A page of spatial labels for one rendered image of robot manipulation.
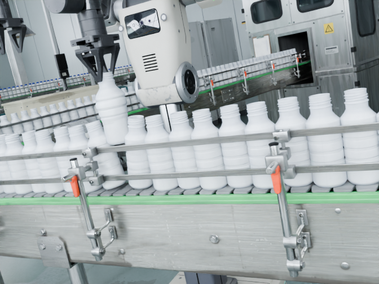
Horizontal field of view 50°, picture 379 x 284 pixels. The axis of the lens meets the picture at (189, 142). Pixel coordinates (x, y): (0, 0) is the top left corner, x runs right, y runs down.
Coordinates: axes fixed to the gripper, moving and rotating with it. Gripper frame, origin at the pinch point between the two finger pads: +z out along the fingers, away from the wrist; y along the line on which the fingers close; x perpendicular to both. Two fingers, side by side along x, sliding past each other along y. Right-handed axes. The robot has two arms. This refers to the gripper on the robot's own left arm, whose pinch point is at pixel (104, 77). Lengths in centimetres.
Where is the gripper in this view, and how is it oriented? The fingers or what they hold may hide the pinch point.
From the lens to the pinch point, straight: 96.8
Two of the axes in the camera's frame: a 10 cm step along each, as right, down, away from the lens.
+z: 1.9, 9.6, 2.0
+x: -8.8, 0.7, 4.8
